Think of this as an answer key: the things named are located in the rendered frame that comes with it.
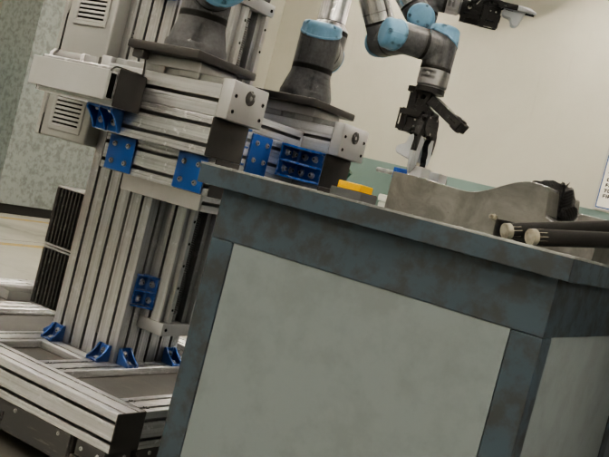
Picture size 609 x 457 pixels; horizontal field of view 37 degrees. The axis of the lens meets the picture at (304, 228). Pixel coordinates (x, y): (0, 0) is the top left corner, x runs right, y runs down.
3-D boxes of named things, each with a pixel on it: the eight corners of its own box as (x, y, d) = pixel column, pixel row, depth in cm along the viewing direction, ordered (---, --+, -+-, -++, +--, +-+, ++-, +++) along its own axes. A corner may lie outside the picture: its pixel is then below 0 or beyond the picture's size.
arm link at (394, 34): (368, 49, 223) (408, 62, 227) (384, 45, 213) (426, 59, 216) (376, 17, 223) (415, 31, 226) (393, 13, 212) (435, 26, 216)
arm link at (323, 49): (289, 58, 253) (301, 11, 253) (295, 66, 266) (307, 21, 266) (331, 68, 252) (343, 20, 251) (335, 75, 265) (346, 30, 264)
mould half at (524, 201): (383, 208, 216) (398, 152, 215) (427, 218, 238) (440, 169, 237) (592, 260, 190) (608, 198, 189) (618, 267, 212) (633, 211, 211)
